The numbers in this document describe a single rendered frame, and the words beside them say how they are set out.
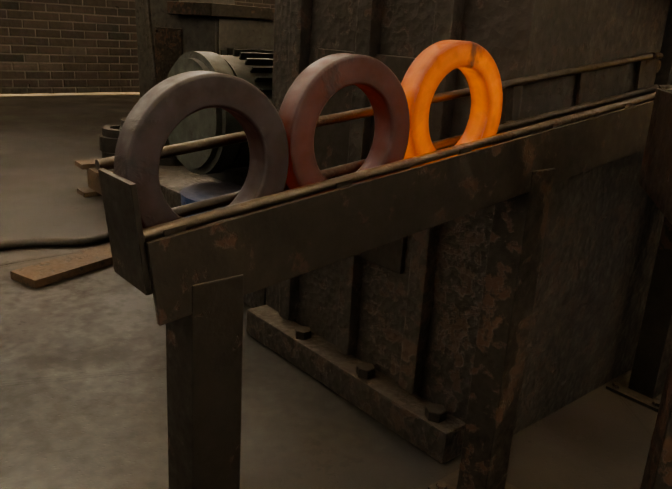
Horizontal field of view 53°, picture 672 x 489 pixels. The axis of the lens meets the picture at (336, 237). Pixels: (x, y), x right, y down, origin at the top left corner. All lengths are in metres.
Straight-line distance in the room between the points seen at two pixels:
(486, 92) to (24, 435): 1.05
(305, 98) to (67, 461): 0.87
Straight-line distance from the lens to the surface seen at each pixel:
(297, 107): 0.72
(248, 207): 0.68
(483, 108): 0.96
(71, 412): 1.51
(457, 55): 0.89
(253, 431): 1.40
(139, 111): 0.65
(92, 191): 3.16
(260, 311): 1.74
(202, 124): 2.10
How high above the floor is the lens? 0.78
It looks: 17 degrees down
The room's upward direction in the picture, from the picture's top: 4 degrees clockwise
